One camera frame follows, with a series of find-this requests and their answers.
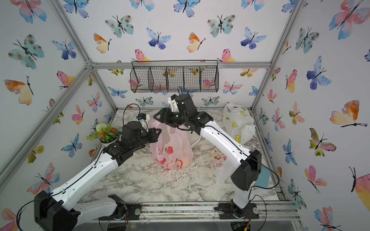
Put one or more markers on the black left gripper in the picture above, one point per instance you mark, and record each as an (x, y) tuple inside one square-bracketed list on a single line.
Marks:
[(154, 136)]

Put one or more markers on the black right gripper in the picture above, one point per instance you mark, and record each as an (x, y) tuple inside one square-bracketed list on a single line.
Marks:
[(166, 116)]

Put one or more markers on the pink plastic bag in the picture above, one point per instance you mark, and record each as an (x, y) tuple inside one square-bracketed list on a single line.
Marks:
[(172, 151)]

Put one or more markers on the clear white plastic bag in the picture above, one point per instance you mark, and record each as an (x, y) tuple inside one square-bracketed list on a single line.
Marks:
[(221, 166)]

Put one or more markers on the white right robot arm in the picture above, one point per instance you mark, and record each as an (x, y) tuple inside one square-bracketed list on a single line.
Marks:
[(246, 164)]

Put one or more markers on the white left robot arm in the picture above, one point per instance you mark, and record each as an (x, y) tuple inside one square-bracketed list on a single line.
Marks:
[(59, 210)]

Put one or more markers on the white rectangular tray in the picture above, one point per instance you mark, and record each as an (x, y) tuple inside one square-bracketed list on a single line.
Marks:
[(193, 138)]

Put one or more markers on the potted flower plant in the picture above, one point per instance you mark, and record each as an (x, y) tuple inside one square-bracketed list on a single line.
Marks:
[(105, 133)]

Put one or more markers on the lemon print plastic bag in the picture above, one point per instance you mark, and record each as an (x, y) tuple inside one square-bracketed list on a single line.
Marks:
[(238, 123)]

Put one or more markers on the light blue dustpan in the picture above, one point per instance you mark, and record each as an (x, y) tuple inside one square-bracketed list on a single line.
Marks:
[(264, 177)]

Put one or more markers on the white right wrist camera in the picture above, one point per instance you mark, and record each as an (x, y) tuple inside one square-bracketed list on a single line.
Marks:
[(173, 103)]

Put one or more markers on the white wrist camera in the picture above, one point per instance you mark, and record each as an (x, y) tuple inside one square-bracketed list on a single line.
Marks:
[(173, 103), (144, 120)]

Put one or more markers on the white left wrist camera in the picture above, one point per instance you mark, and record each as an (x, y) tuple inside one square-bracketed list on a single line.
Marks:
[(144, 120)]

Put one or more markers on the black wire wall basket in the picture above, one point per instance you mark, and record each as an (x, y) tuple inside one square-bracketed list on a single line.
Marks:
[(172, 76)]

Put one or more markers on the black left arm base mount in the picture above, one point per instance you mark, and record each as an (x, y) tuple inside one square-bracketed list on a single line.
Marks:
[(123, 210)]

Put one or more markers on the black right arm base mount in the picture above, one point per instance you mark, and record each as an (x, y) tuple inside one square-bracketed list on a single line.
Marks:
[(231, 211)]

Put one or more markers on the aluminium front rail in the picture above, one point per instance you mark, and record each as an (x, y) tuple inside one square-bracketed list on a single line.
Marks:
[(187, 211)]

